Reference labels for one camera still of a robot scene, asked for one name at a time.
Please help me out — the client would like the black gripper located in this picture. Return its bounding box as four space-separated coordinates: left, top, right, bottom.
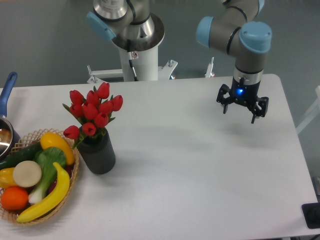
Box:
216 77 269 124

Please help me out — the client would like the red tulip bouquet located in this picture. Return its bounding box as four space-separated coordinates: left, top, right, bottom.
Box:
63 82 124 148

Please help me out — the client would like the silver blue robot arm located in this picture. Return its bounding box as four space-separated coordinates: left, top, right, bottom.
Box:
86 0 272 118

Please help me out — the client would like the dark grey ribbed vase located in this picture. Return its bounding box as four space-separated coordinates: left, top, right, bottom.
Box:
77 128 116 175

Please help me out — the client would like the black device at table edge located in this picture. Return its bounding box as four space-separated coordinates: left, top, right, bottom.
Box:
301 202 320 229

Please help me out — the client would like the yellow mango toy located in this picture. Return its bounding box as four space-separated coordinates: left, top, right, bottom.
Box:
40 132 76 166

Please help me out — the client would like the yellow plastic banana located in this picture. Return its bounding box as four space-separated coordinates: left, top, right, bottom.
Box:
16 162 70 223

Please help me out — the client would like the green bok choy toy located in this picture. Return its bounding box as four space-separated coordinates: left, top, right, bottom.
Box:
28 147 66 205

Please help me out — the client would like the green cucumber toy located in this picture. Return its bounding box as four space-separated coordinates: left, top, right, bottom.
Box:
0 142 43 170

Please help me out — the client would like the beige round bread toy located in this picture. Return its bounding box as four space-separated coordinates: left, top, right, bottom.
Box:
12 160 42 188

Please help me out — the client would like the yellow bell pepper toy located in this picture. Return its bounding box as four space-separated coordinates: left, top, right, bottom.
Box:
0 167 17 189

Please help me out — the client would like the orange plastic fruit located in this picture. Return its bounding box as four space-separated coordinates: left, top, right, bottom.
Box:
0 186 29 211

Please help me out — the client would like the woven wicker basket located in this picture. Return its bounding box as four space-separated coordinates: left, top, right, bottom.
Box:
0 128 80 226

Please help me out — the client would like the white frame at right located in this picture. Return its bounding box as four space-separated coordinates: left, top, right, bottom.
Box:
295 85 320 135

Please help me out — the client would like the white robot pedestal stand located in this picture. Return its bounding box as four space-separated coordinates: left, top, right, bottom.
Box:
86 46 216 84

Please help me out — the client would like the blue handled steel pot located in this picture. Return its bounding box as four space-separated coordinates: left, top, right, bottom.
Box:
0 72 20 161

